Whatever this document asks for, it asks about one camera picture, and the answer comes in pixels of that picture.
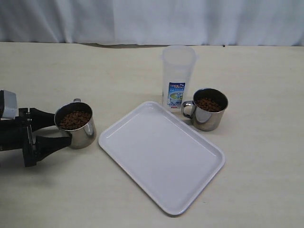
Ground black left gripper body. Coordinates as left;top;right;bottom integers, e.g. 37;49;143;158
17;108;38;167

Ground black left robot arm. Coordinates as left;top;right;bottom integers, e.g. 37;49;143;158
0;108;72;167

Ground clear plastic container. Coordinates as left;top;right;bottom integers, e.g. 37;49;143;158
161;45;197;113

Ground brown pellets in left mug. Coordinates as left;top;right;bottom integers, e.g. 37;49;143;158
59;111;92;130

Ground white rectangular plastic tray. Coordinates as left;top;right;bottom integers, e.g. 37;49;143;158
98;101;225;216

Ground right steel mug with pellets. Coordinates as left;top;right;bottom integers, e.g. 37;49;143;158
181;88;228;131

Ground white curtain backdrop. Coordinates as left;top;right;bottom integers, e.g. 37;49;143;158
0;0;304;46

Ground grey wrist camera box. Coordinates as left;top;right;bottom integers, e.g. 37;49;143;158
0;90;18;119

